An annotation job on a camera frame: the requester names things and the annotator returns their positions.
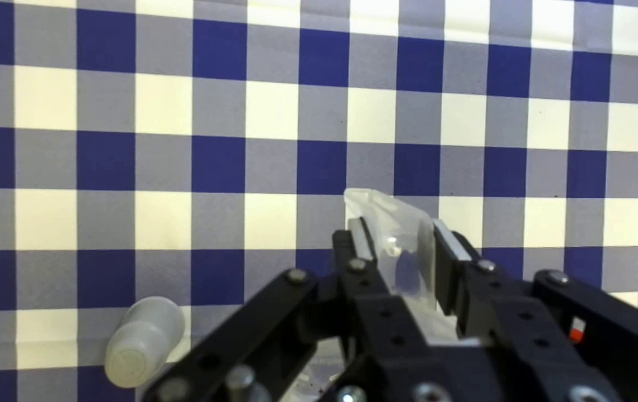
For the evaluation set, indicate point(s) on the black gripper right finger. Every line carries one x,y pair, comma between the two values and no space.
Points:
575,343

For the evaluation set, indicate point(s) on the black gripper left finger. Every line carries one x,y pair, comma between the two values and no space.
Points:
261,350

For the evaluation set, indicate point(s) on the clear plastic measuring jug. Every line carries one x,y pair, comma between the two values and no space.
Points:
400,240

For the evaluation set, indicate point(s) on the small clear plastic cup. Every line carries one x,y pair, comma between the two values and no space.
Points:
142,340

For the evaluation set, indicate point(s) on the blue white checkered tablecloth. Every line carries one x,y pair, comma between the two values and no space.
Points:
196,149

